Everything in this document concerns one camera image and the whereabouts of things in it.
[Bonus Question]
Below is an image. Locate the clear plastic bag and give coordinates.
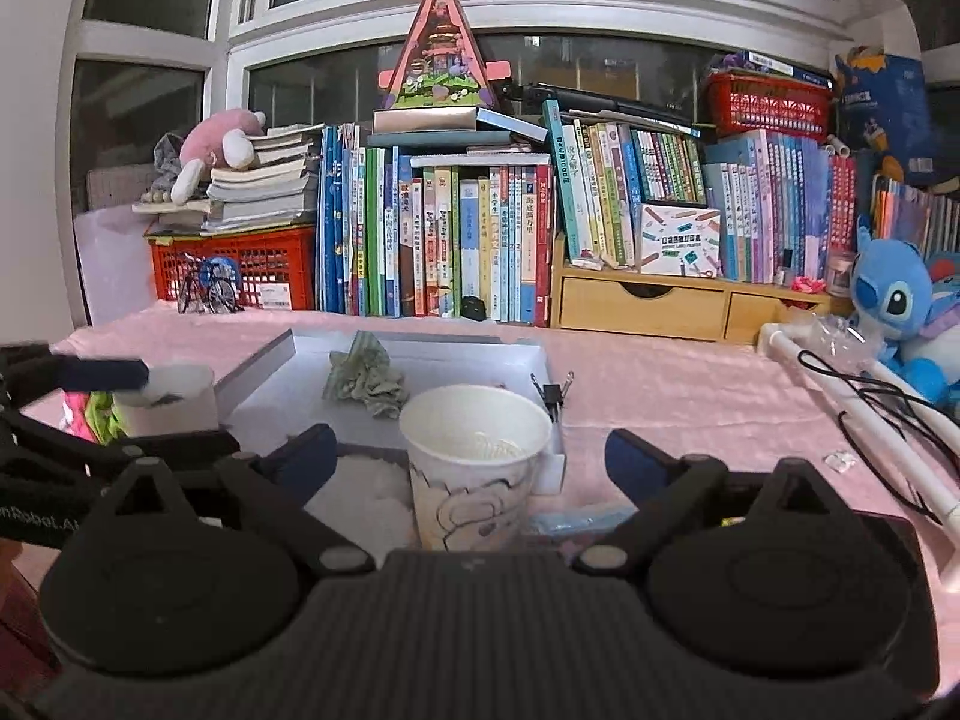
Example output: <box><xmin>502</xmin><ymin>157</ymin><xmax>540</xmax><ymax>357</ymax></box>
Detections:
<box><xmin>795</xmin><ymin>311</ymin><xmax>875</xmax><ymax>376</ymax></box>

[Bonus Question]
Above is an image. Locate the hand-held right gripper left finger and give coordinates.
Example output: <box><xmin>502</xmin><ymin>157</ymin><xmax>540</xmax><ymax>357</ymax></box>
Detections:
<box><xmin>101</xmin><ymin>424</ymin><xmax>376</xmax><ymax>578</ymax></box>

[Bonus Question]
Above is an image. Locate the black cable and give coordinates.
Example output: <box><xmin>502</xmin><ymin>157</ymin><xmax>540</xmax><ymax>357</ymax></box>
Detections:
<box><xmin>799</xmin><ymin>349</ymin><xmax>960</xmax><ymax>522</ymax></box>

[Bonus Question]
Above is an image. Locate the red plastic crate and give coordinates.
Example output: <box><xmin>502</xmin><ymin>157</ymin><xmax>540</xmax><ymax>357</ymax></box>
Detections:
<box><xmin>146</xmin><ymin>225</ymin><xmax>316</xmax><ymax>312</ymax></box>

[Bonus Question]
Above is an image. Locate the blue white plush toy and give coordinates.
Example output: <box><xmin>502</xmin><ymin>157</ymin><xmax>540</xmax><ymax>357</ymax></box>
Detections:
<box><xmin>900</xmin><ymin>251</ymin><xmax>960</xmax><ymax>421</ymax></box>

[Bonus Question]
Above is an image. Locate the green crumpled cloth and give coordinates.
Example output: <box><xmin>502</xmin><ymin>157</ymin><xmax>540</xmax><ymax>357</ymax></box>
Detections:
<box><xmin>322</xmin><ymin>330</ymin><xmax>411</xmax><ymax>421</ymax></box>

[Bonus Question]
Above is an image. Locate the red patterned basket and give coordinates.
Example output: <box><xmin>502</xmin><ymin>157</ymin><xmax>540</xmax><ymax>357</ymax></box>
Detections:
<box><xmin>705</xmin><ymin>71</ymin><xmax>833</xmax><ymax>142</ymax></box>

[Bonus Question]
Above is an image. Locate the white window frame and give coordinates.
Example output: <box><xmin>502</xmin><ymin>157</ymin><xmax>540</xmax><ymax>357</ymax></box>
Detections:
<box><xmin>75</xmin><ymin>0</ymin><xmax>901</xmax><ymax>181</ymax></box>

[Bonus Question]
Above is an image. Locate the blue alien plush toy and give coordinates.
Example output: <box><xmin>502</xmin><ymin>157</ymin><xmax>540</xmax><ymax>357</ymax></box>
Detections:
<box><xmin>851</xmin><ymin>217</ymin><xmax>935</xmax><ymax>391</ymax></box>

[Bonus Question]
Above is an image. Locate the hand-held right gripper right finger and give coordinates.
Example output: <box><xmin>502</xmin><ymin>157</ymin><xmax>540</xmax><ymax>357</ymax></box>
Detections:
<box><xmin>574</xmin><ymin>427</ymin><xmax>852</xmax><ymax>575</ymax></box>

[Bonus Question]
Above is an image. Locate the white pencil print box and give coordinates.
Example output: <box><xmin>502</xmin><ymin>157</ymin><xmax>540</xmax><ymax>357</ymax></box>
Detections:
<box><xmin>637</xmin><ymin>202</ymin><xmax>722</xmax><ymax>277</ymax></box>

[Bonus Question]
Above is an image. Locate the wooden drawer organizer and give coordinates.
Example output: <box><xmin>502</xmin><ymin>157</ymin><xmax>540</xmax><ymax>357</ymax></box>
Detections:
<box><xmin>551</xmin><ymin>236</ymin><xmax>833</xmax><ymax>346</ymax></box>

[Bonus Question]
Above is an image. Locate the black binder clip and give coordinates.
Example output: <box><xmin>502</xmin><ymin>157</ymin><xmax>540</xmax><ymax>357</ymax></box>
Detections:
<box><xmin>531</xmin><ymin>373</ymin><xmax>575</xmax><ymax>421</ymax></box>

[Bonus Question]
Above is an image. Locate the pink plush toy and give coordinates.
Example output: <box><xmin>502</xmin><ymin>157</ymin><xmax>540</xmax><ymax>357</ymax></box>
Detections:
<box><xmin>169</xmin><ymin>109</ymin><xmax>267</xmax><ymax>203</ymax></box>

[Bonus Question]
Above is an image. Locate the stack of lying books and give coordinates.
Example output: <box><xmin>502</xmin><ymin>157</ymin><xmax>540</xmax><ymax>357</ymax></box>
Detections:
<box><xmin>202</xmin><ymin>124</ymin><xmax>325</xmax><ymax>233</ymax></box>

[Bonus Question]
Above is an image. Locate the grey flat box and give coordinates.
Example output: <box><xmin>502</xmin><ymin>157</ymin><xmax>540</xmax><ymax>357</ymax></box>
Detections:
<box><xmin>373</xmin><ymin>109</ymin><xmax>479</xmax><ymax>134</ymax></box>

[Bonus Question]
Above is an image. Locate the white tissue roll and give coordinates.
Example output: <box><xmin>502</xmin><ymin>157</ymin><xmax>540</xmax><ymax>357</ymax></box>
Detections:
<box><xmin>112</xmin><ymin>364</ymin><xmax>220</xmax><ymax>437</ymax></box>

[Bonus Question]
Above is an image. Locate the lying blue book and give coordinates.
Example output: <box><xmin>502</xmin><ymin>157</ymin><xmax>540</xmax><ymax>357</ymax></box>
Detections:
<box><xmin>476</xmin><ymin>109</ymin><xmax>550</xmax><ymax>143</ymax></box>

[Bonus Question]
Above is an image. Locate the pink green cloth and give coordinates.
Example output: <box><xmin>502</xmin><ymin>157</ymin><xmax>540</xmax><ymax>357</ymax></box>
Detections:
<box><xmin>64</xmin><ymin>390</ymin><xmax>125</xmax><ymax>443</ymax></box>

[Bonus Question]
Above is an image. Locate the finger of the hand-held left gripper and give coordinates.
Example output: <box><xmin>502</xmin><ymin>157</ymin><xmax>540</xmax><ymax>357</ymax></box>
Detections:
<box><xmin>0</xmin><ymin>343</ymin><xmax>151</xmax><ymax>421</ymax></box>
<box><xmin>0</xmin><ymin>399</ymin><xmax>239</xmax><ymax>478</ymax></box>

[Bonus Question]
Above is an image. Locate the pink checked tablecloth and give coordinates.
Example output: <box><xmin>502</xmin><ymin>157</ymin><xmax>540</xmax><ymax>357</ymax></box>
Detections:
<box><xmin>15</xmin><ymin>300</ymin><xmax>960</xmax><ymax>616</ymax></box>

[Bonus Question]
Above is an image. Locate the blue cartoon printed bag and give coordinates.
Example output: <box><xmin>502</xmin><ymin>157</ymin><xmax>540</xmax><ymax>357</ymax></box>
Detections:
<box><xmin>834</xmin><ymin>45</ymin><xmax>935</xmax><ymax>185</ymax></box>

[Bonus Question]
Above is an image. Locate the row of upright books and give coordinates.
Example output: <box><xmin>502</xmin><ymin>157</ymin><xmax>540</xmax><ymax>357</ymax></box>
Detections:
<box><xmin>870</xmin><ymin>176</ymin><xmax>960</xmax><ymax>263</ymax></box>
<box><xmin>315</xmin><ymin>124</ymin><xmax>556</xmax><ymax>327</ymax></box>
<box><xmin>701</xmin><ymin>127</ymin><xmax>860</xmax><ymax>286</ymax></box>
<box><xmin>541</xmin><ymin>97</ymin><xmax>710</xmax><ymax>271</ymax></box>

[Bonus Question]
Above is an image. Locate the white printed paper cup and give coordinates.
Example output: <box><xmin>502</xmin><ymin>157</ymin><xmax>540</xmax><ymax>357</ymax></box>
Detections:
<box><xmin>399</xmin><ymin>385</ymin><xmax>554</xmax><ymax>552</ymax></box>

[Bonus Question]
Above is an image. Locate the black flat case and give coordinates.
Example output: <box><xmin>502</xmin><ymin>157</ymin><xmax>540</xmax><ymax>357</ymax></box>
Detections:
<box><xmin>517</xmin><ymin>81</ymin><xmax>702</xmax><ymax>137</ymax></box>

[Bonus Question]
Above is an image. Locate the pink triangular house model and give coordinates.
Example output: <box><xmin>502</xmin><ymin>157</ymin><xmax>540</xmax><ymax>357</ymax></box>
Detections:
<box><xmin>377</xmin><ymin>0</ymin><xmax>511</xmax><ymax>112</ymax></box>

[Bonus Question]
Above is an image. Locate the miniature bicycle model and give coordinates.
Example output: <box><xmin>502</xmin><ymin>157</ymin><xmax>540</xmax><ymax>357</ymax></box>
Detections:
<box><xmin>178</xmin><ymin>255</ymin><xmax>241</xmax><ymax>314</ymax></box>

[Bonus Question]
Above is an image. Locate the white fluffy cloth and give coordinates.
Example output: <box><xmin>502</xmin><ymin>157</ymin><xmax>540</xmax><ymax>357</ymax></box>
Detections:
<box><xmin>304</xmin><ymin>450</ymin><xmax>417</xmax><ymax>550</ymax></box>

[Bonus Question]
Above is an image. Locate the grey plush toy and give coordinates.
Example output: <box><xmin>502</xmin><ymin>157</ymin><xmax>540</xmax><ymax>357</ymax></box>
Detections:
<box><xmin>135</xmin><ymin>131</ymin><xmax>190</xmax><ymax>205</ymax></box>

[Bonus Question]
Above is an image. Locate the white tube frame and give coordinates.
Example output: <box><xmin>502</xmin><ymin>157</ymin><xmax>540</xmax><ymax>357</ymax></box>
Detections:
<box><xmin>756</xmin><ymin>321</ymin><xmax>960</xmax><ymax>593</ymax></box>

